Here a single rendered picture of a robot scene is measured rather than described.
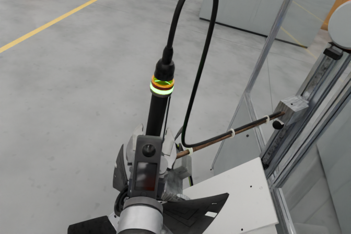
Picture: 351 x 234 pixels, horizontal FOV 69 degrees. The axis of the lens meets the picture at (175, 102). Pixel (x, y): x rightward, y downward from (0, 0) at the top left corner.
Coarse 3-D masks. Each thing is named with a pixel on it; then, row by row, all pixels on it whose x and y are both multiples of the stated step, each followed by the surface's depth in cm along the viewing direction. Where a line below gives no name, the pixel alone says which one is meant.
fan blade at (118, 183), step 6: (120, 150) 121; (120, 156) 119; (120, 162) 116; (114, 168) 125; (120, 168) 115; (120, 174) 114; (114, 180) 123; (120, 180) 115; (126, 180) 104; (114, 186) 123; (120, 186) 116
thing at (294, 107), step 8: (280, 104) 95; (288, 104) 93; (296, 104) 94; (304, 104) 95; (288, 112) 93; (296, 112) 91; (304, 112) 97; (280, 120) 96; (288, 120) 94; (296, 120) 97
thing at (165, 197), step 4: (164, 196) 102; (168, 196) 102; (172, 196) 107; (176, 196) 102; (164, 200) 101; (168, 200) 101; (172, 200) 99; (176, 200) 101; (180, 200) 101; (164, 228) 93; (168, 232) 91
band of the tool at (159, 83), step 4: (152, 76) 48; (152, 80) 47; (156, 80) 50; (172, 80) 49; (156, 84) 46; (160, 84) 51; (164, 84) 51; (168, 84) 51; (172, 84) 47; (156, 92) 47
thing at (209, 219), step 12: (168, 204) 85; (180, 204) 83; (192, 204) 81; (204, 204) 78; (168, 216) 77; (180, 216) 75; (192, 216) 73; (204, 216) 72; (168, 228) 72; (180, 228) 70; (192, 228) 69; (204, 228) 68
